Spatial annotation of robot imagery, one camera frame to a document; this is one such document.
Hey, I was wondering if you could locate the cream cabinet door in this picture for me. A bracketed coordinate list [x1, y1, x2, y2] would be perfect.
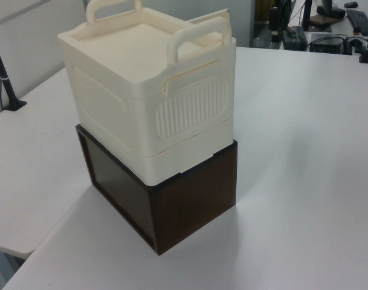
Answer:
[189, 8, 231, 25]

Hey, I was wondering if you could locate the black device with green light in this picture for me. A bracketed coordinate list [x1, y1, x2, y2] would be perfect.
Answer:
[280, 25, 309, 51]

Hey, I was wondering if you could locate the black electronics box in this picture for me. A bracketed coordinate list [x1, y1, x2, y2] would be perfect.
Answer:
[309, 33, 345, 54]

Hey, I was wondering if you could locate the black monitor stand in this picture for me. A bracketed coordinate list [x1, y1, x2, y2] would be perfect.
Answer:
[303, 0, 314, 31]

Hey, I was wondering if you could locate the black computer keyboard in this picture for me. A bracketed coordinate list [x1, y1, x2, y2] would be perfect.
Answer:
[344, 8, 368, 37]

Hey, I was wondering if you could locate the cream plastic cabinet with handles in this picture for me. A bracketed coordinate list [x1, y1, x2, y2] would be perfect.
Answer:
[56, 0, 237, 187]

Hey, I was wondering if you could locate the black camera pole with base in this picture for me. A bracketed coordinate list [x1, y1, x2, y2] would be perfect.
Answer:
[0, 26, 28, 112]

